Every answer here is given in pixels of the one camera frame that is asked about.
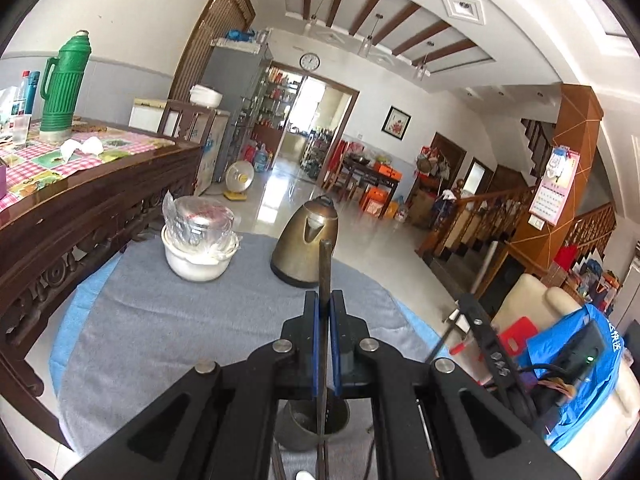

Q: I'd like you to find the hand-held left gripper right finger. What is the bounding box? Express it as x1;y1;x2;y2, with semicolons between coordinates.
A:
330;290;576;480

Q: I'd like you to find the carved wooden table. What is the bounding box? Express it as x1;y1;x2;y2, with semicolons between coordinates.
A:
0;117;206;451

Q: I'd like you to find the dark chopstick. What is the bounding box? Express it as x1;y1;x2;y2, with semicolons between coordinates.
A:
315;240;334;480

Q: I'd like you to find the small white freezer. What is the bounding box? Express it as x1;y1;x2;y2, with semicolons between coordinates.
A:
129;98;167;131

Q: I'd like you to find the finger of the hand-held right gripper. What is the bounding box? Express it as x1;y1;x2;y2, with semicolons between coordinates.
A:
457;294;515;389

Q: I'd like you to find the glass cup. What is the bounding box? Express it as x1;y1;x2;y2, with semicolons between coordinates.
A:
12;116;32;147

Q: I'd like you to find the checkered tablecloth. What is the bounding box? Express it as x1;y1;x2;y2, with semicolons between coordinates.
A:
0;119;178;211

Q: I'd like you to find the red plastic stool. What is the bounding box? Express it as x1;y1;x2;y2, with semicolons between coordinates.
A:
500;316;540;357

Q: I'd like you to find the blue jacket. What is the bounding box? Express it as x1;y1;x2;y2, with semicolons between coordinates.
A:
520;304;632;451

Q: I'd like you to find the large orange box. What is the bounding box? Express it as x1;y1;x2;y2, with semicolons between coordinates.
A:
360;187;393;218

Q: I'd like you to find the wooden chair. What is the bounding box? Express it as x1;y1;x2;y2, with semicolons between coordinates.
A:
159;100;202;142

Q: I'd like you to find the dark wooden side table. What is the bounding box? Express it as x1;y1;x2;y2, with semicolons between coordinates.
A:
342;157;401;211

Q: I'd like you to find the brass electric kettle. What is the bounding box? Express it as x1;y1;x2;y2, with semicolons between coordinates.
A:
270;195;342;289

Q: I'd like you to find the metal utensil holder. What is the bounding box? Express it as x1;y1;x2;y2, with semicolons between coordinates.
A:
274;399;351;453

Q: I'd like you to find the framed flower picture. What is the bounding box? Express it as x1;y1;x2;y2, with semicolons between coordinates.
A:
382;106;412;137

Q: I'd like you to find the glass shelf of goods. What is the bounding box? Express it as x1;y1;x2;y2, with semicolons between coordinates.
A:
240;65;301;161

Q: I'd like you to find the red chair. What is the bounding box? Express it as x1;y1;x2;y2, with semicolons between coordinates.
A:
327;140;351;191

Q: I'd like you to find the pink wall calendar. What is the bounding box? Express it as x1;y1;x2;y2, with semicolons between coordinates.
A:
529;146;581;226

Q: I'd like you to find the pendant lamp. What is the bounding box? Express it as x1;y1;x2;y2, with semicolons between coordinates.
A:
305;0;331;36
359;14;383;58
415;41;436;81

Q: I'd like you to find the white ceramic bowl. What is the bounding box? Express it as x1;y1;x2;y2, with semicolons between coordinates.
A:
161;225;241;283

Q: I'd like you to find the wooden lattice door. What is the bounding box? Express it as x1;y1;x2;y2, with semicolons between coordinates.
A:
167;0;257;103

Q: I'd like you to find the cream sofa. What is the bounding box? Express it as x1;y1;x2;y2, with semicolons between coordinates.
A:
445;274;640;461

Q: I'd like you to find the clear red-capped bottle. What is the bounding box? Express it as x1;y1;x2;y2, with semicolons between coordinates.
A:
11;71;31;121

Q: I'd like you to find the blue bottle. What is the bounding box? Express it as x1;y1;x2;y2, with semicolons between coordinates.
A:
27;71;42;116

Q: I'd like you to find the grey cloth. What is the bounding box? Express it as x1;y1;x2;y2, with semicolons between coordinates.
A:
57;232;436;480

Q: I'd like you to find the green thermos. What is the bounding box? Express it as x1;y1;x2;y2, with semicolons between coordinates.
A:
39;30;92;144

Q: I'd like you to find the wooden staircase railing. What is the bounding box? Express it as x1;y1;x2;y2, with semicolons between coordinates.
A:
417;185;618;281

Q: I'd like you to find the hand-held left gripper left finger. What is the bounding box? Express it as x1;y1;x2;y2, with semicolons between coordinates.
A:
62;290;321;480

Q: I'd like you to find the round fan heater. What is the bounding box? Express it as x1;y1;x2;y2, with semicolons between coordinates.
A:
223;160;254;202

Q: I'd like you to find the printed chest freezer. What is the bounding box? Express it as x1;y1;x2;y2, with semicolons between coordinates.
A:
192;107;231;196

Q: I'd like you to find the blue cloth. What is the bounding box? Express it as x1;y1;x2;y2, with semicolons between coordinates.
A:
50;247;441;396

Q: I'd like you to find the crumpled white tissue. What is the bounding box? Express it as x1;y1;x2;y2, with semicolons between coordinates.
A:
59;136;104;158

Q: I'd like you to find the grey refrigerator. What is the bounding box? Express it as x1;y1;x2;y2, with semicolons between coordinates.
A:
200;42;273;183

